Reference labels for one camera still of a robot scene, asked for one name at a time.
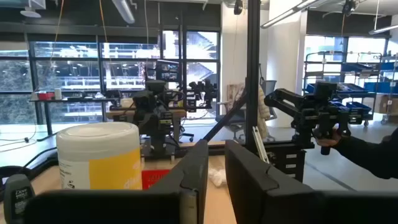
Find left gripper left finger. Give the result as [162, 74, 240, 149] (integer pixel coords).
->
[24, 139, 210, 224]

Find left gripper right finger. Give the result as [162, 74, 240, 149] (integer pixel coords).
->
[224, 139, 398, 224]

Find bagged white cotton balls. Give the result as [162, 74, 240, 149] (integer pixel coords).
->
[207, 167, 228, 188]

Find dark grey deodorant bottle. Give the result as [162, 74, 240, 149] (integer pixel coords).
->
[2, 173, 35, 224]

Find red plastic slotted basket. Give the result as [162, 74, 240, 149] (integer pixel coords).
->
[141, 169, 172, 190]

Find yellow disinfecting wipes canister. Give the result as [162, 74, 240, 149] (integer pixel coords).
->
[55, 121, 143, 190]

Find white flat bar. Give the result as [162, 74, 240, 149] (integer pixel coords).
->
[251, 126, 270, 164]

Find person's hand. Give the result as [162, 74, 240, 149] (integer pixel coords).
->
[315, 123, 343, 147]

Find wooden background table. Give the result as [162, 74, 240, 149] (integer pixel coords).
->
[105, 108, 187, 121]

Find cream fuzzy cloth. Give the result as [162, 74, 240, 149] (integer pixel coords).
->
[256, 86, 272, 140]

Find dark office chair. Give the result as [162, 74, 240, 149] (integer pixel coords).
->
[215, 102, 248, 142]

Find grey office chair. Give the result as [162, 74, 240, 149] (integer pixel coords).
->
[259, 80, 278, 121]

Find black desk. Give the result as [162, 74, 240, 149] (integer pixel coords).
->
[29, 96, 121, 136]

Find metal rack with blue bins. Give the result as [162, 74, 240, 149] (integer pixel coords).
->
[303, 51, 385, 127]

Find red box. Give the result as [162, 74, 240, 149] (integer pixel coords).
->
[37, 91, 55, 101]

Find dark background monitor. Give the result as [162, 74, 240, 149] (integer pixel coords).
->
[155, 59, 181, 83]

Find cardboard box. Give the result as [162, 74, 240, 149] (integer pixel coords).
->
[374, 94, 398, 115]

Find long ceiling tube light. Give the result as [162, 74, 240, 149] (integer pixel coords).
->
[260, 0, 312, 30]
[368, 24, 398, 35]

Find thick black cable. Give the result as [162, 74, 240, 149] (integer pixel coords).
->
[0, 146, 59, 187]

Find black aluminium rig frame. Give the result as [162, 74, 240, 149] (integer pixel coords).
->
[186, 0, 315, 158]

